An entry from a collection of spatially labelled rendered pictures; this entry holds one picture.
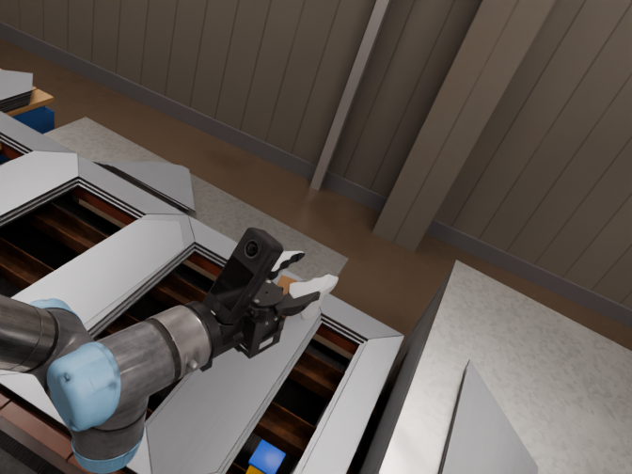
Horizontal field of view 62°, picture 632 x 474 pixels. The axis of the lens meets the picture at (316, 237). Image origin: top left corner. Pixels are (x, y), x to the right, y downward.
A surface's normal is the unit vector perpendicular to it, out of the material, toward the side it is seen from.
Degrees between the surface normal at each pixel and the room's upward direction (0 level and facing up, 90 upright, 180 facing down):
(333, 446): 0
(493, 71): 90
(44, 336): 61
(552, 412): 0
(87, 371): 9
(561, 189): 90
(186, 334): 25
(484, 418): 0
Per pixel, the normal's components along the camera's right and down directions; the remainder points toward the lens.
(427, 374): 0.29, -0.74
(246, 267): -0.47, -0.13
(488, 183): -0.32, 0.51
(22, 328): 0.97, -0.09
